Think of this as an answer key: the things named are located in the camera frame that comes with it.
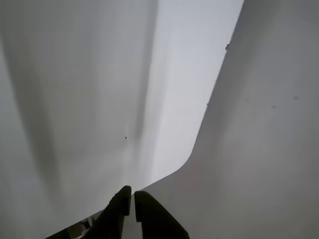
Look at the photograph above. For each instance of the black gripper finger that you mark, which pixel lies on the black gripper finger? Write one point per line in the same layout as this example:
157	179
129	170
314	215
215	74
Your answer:
157	219
112	216

